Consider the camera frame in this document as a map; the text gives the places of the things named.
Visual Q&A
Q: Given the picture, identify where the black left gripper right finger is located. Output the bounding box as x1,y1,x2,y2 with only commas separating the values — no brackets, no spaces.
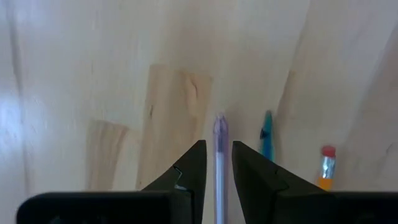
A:
232,141,330,224

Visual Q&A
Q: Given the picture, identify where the orange pencil with pink eraser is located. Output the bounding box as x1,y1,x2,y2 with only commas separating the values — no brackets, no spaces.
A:
315,145,337,191

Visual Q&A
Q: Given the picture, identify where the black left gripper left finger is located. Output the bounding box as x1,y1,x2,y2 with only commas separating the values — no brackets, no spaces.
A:
141,139,208,224

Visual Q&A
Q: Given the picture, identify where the teal pen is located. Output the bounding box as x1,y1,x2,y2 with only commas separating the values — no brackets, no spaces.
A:
259,110,276,162

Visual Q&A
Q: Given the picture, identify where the purple pen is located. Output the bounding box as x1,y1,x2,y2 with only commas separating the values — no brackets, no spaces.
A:
213,113,230,224

